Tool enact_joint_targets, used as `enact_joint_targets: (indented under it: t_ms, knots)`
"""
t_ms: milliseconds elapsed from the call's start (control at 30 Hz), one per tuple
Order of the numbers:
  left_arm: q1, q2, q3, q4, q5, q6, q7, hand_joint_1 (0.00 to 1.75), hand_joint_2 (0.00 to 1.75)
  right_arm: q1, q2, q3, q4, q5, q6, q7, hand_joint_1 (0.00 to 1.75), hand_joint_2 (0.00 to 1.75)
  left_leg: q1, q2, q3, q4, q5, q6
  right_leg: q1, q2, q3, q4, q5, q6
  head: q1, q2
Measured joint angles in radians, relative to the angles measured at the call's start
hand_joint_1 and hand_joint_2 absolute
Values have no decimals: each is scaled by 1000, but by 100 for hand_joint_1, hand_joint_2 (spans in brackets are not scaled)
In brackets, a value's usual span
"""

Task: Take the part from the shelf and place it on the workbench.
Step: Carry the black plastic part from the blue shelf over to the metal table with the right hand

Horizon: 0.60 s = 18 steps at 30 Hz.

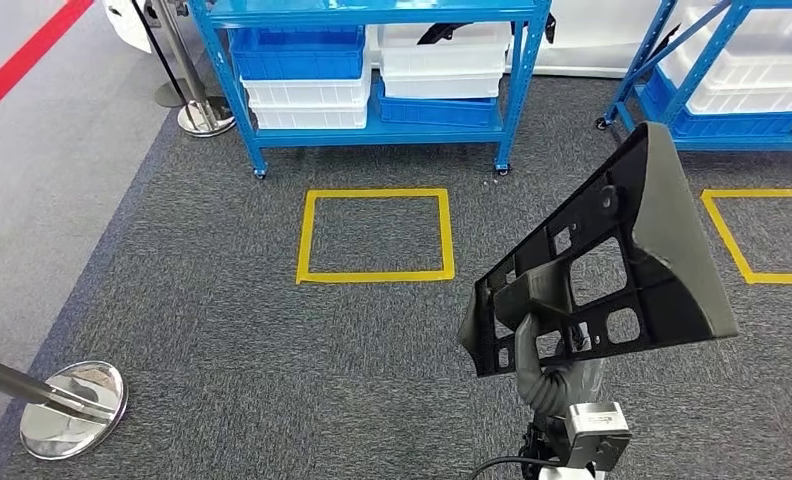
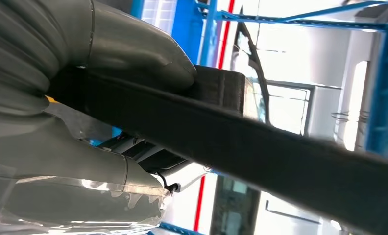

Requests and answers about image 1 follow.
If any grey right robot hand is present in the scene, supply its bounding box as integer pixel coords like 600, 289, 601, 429
516, 315, 606, 407

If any black plastic bracket part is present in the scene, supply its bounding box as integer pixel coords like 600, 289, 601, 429
457, 121, 740, 379

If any blue metal shelf rack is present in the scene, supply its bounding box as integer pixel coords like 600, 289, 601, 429
594, 0, 792, 154
187, 0, 555, 180

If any black part in bin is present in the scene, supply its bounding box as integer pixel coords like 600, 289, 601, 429
417, 21, 473, 46

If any yellow floor tape square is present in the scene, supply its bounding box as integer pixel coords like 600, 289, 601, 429
296, 188, 456, 286
700, 188, 792, 286

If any blue plastic bin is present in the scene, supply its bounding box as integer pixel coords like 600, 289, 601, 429
377, 80, 499, 129
644, 66, 792, 139
228, 26, 367, 82

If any white car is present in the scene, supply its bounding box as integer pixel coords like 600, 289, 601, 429
102, 0, 676, 79

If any black stanchion with dark base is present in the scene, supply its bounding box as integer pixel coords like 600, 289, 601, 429
129, 0, 193, 109

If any red barrier belt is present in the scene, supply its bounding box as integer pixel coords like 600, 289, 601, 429
0, 0, 96, 130

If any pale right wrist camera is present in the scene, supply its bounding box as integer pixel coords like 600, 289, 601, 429
563, 402, 632, 473

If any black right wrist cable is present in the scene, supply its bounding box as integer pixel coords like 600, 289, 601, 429
468, 455, 556, 480

